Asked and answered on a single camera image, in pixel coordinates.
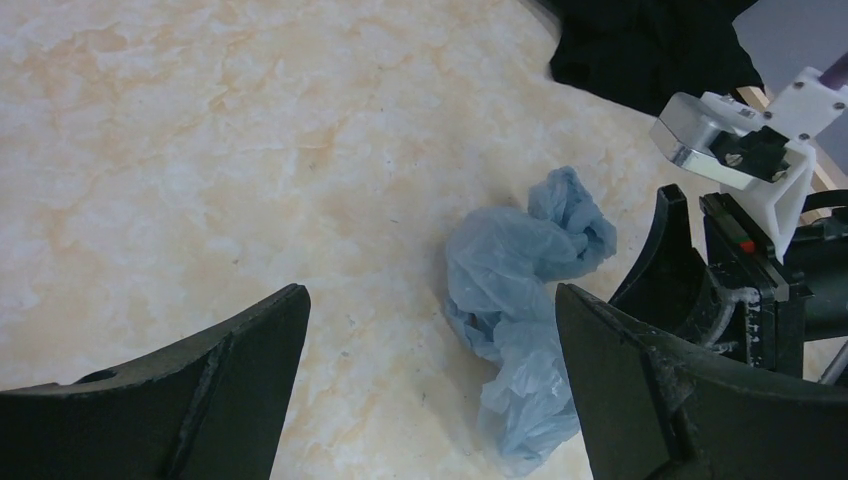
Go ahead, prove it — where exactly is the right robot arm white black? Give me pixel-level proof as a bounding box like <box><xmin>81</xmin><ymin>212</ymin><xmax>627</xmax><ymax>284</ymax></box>
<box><xmin>610</xmin><ymin>184</ymin><xmax>847</xmax><ymax>377</ymax></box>

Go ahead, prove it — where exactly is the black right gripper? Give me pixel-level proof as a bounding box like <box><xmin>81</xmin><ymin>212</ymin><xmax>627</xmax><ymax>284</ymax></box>
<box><xmin>610</xmin><ymin>184</ymin><xmax>810</xmax><ymax>378</ymax></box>

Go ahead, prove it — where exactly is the light blue plastic trash bag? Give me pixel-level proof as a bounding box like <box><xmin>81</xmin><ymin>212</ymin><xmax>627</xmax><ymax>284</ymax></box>
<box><xmin>444</xmin><ymin>167</ymin><xmax>617</xmax><ymax>477</ymax></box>

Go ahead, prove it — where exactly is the black printed t-shirt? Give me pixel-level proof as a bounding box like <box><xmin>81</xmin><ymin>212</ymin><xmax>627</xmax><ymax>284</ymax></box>
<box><xmin>542</xmin><ymin>0</ymin><xmax>763</xmax><ymax>116</ymax></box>

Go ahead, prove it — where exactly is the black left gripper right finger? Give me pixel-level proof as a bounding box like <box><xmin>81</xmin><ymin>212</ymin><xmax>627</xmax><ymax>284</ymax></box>
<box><xmin>555</xmin><ymin>284</ymin><xmax>847</xmax><ymax>479</ymax></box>

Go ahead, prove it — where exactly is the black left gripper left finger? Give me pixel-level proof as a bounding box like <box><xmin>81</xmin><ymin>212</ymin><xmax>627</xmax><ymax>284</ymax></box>
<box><xmin>1</xmin><ymin>284</ymin><xmax>311</xmax><ymax>479</ymax></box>

